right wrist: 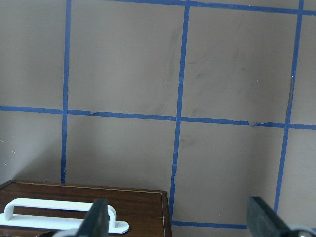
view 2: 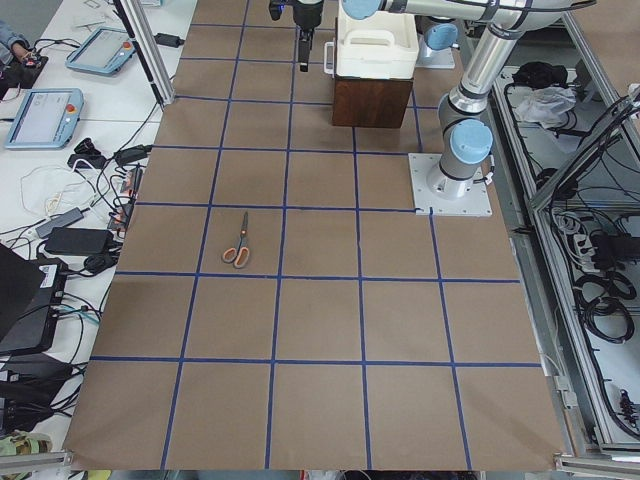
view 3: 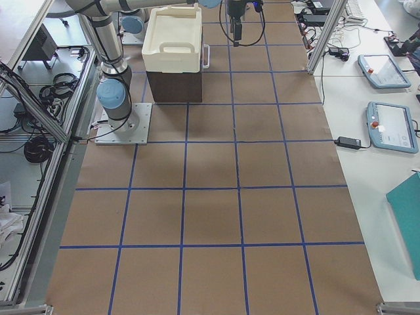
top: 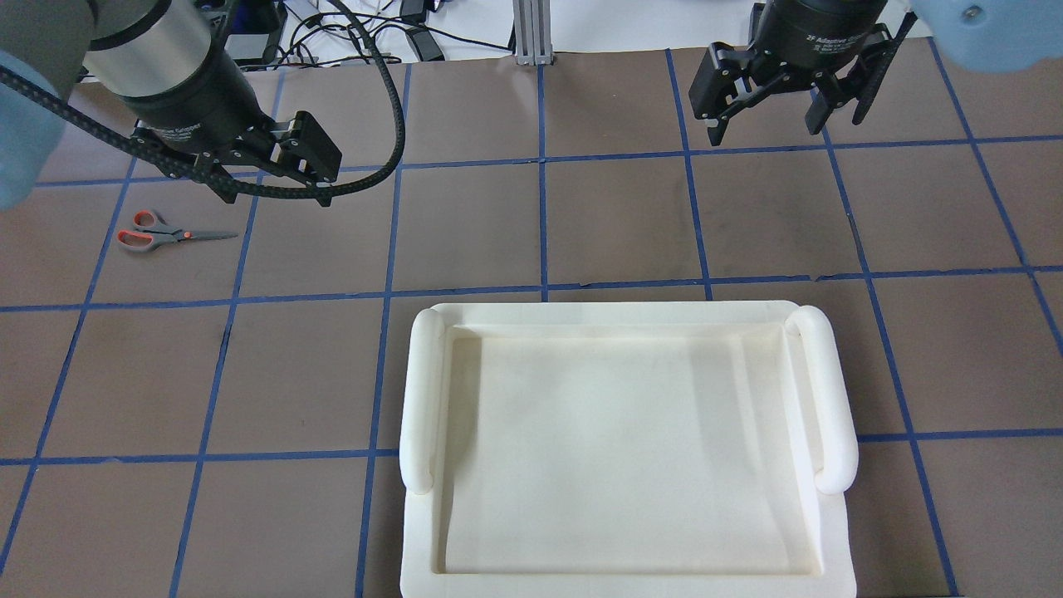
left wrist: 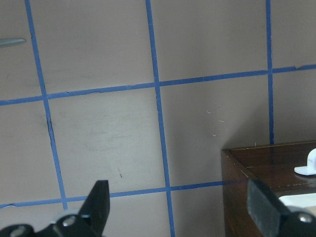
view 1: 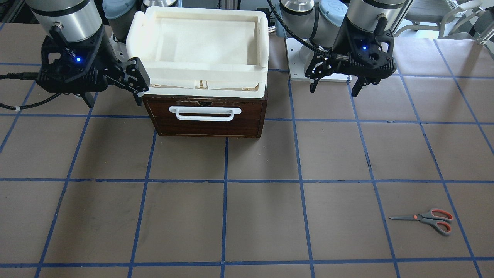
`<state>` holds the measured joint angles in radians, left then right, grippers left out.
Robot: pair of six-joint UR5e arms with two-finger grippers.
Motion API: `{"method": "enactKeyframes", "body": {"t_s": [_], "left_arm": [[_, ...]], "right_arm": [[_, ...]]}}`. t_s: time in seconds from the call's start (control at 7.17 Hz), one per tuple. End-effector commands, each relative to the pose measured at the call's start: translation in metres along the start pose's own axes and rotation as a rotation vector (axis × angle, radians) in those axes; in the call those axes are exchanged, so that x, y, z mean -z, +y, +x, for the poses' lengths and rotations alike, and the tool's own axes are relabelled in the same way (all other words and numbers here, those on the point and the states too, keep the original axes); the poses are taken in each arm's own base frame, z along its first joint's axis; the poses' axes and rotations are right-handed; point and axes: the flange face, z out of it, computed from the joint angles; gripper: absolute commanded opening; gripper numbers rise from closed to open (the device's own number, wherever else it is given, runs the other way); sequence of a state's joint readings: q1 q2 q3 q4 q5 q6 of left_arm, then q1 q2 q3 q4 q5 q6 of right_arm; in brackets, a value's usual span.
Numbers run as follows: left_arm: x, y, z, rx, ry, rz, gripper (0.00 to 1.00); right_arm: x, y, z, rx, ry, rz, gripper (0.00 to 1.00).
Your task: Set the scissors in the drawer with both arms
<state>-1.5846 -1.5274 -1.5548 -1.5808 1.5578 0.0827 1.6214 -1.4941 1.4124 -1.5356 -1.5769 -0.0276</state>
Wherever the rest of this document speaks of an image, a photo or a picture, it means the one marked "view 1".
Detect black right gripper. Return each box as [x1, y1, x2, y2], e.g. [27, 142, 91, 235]
[37, 24, 150, 108]

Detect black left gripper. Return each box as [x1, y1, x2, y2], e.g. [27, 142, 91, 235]
[304, 15, 396, 97]

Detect white drawer handle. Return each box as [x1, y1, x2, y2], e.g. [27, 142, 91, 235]
[168, 106, 242, 122]

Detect dark wooden drawer box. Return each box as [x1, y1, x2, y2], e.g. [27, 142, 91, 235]
[143, 94, 267, 138]

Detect grey orange scissors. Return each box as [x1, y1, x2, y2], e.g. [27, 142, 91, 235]
[388, 208, 453, 236]

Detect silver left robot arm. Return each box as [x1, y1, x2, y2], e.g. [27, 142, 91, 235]
[268, 0, 406, 97]

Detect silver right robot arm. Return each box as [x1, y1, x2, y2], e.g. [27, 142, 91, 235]
[26, 0, 150, 108]

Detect white foam tray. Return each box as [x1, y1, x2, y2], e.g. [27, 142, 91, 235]
[126, 7, 269, 98]

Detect white chair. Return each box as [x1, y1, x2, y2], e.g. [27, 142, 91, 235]
[394, 0, 489, 39]

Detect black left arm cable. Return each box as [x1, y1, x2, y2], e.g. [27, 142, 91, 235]
[266, 0, 350, 62]

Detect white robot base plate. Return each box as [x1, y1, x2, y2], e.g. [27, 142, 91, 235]
[284, 38, 352, 82]

